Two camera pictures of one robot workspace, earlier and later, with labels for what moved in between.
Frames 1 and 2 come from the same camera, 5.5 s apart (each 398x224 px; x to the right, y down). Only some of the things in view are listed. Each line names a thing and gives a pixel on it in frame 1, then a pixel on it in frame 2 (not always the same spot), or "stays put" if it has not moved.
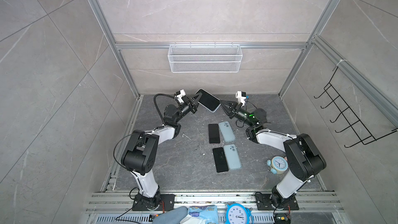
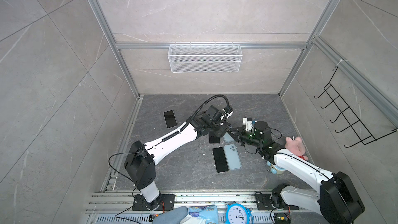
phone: [220, 159] stays put
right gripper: [235, 112] to [237, 136]
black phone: [214, 134] stays put
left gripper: [193, 106] to [225, 128]
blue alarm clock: [238, 213] stays put
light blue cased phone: [232, 156] stays put
